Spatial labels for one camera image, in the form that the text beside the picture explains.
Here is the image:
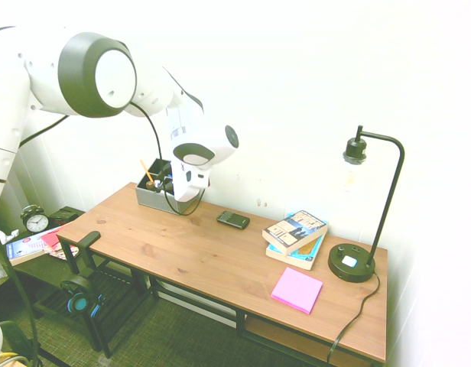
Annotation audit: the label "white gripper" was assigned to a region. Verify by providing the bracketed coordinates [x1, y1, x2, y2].
[158, 159, 193, 203]

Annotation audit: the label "grey desk organizer holder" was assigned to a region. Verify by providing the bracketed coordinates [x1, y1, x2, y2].
[135, 158, 200, 216]

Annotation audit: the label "orange pencil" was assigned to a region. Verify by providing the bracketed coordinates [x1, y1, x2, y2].
[139, 159, 155, 185]

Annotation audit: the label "black mobile phone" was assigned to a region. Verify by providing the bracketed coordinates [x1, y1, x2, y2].
[216, 210, 252, 231]

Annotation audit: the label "black headphone hanger clamp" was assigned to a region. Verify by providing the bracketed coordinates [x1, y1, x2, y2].
[65, 230, 102, 284]

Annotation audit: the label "small black box device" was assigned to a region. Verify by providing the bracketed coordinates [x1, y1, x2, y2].
[47, 210, 80, 227]

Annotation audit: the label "black slatted rack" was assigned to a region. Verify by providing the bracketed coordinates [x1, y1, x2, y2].
[31, 263, 154, 359]

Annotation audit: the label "colourful magazine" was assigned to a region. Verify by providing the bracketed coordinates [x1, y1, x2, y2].
[42, 242, 80, 261]

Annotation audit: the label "red folder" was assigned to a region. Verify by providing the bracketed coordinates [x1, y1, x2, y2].
[39, 225, 69, 248]

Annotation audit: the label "paperback book with dark cover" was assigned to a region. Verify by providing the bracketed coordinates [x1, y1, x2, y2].
[261, 209, 329, 255]

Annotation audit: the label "black twin bell alarm clock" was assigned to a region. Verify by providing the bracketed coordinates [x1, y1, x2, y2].
[20, 204, 50, 233]

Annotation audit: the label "black and blue headphones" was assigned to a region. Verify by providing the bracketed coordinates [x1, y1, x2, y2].
[60, 274, 107, 319]

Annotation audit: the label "light blue paperback book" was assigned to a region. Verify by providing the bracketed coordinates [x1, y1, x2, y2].
[265, 232, 326, 271]

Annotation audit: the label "dark side table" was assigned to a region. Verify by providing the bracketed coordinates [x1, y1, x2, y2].
[0, 206, 109, 320]

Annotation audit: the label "blue and white book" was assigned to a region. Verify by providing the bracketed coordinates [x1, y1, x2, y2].
[5, 229, 50, 268]

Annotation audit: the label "pink sticky note pad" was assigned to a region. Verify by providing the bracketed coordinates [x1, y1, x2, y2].
[271, 266, 324, 315]

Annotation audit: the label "black desk lamp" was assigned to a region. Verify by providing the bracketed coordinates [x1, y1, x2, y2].
[327, 125, 406, 284]

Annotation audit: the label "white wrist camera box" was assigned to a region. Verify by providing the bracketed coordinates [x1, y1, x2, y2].
[184, 167, 213, 191]

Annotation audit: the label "wooden desk with black frame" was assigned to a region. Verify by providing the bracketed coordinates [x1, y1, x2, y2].
[56, 182, 388, 367]

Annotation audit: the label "black stand with yellow cable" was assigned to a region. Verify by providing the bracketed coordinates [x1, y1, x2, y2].
[0, 320, 44, 367]

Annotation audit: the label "black lamp power cord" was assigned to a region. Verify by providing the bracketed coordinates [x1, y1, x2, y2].
[326, 270, 382, 364]

